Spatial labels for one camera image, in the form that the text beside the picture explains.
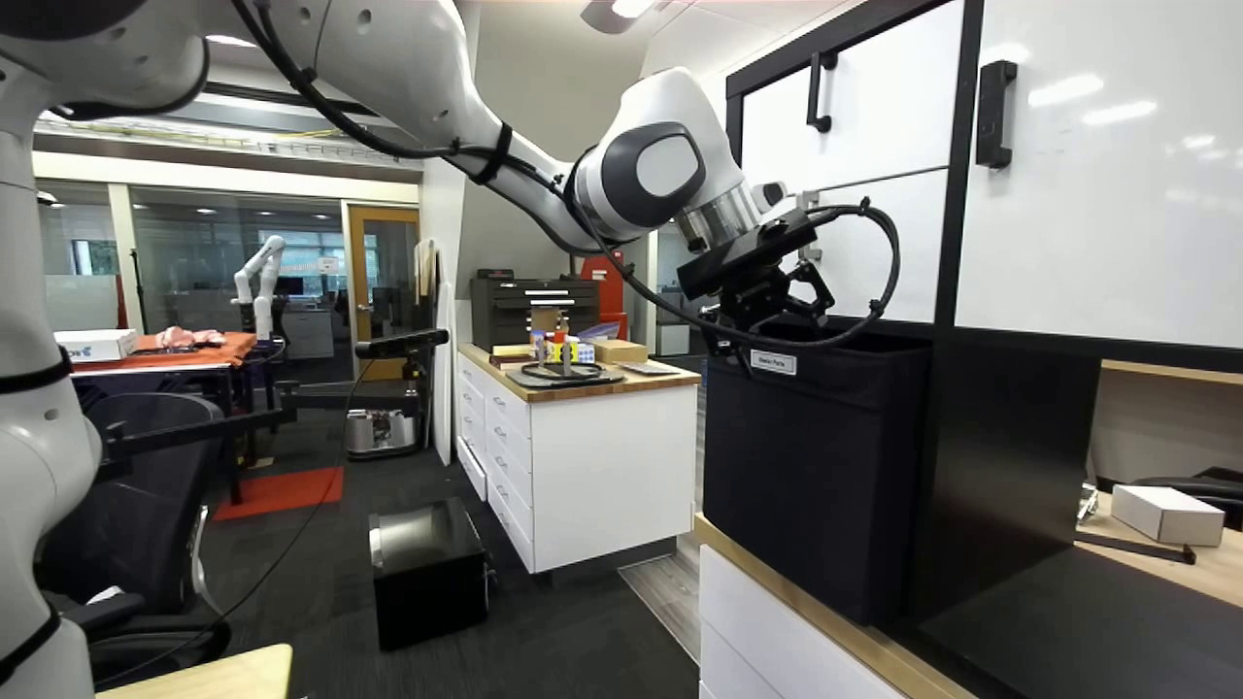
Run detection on small wooden box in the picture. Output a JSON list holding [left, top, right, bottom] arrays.
[[592, 334, 651, 371]]

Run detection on wooden door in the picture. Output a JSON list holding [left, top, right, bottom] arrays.
[[339, 202, 429, 389]]

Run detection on red wall cabinet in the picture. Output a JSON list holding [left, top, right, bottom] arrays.
[[570, 249, 633, 341]]

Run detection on white printed box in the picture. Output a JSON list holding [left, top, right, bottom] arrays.
[[51, 328, 139, 371]]

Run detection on white cabinet door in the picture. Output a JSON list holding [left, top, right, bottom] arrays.
[[954, 0, 1243, 353]]

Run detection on black drawer handle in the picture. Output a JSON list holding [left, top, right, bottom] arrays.
[[804, 51, 841, 138]]

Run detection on black fabric drawer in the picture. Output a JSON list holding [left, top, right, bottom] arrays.
[[702, 320, 942, 632]]

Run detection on black office chair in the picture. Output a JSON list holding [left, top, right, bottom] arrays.
[[34, 385, 241, 690]]

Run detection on tall white cabinet drawer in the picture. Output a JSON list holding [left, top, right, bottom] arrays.
[[740, 0, 971, 202]]

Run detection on red floor mat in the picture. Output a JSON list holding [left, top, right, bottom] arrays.
[[211, 464, 348, 527]]

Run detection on long black horizontal pole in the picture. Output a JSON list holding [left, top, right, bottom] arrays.
[[100, 377, 435, 459]]

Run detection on black round tray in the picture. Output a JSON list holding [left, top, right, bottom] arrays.
[[513, 356, 629, 393]]

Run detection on white counter cabinet wood top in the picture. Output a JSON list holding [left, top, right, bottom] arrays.
[[694, 513, 942, 699]]

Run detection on table with orange cloth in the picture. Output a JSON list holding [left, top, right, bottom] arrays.
[[68, 328, 281, 508]]

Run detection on colourful toy block stack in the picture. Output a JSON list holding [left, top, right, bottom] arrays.
[[532, 323, 602, 375]]

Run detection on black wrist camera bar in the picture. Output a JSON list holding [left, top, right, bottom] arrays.
[[671, 202, 824, 302]]

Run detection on ceiling light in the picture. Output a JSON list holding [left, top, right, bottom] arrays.
[[580, 0, 681, 39]]

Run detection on white cardboard box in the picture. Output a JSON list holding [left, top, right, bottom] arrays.
[[1107, 483, 1226, 553]]

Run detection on flat grey tablet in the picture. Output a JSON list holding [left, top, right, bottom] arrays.
[[618, 356, 684, 385]]

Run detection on black floor box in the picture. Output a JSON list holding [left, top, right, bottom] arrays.
[[361, 492, 496, 658]]

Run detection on white island cabinet wood top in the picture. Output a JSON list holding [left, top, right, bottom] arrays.
[[452, 340, 702, 584]]

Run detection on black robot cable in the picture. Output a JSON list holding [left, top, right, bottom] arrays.
[[229, 0, 905, 356]]

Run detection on black desk mat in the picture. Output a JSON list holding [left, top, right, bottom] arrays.
[[908, 543, 1243, 699]]

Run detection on white drawer label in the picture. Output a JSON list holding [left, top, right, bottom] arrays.
[[747, 347, 804, 385]]

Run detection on black frame storage cabinet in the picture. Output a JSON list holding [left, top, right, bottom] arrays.
[[719, 0, 1243, 632]]

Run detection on short white cabinet drawer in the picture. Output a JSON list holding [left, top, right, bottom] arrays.
[[813, 169, 951, 332]]

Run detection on white floor bin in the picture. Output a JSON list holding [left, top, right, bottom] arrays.
[[343, 403, 425, 464]]

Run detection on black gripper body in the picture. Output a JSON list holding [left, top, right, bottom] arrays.
[[714, 253, 841, 340]]

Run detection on black printer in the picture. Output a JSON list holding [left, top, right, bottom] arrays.
[[466, 266, 602, 353]]

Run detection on black desk device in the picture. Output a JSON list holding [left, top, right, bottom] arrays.
[[1160, 464, 1243, 531]]

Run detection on short black padded bar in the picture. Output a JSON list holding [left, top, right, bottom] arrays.
[[352, 323, 455, 360]]

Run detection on black door handle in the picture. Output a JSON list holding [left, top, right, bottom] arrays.
[[974, 57, 1023, 174]]

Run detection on black pen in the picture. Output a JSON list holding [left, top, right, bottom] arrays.
[[1077, 525, 1203, 569]]

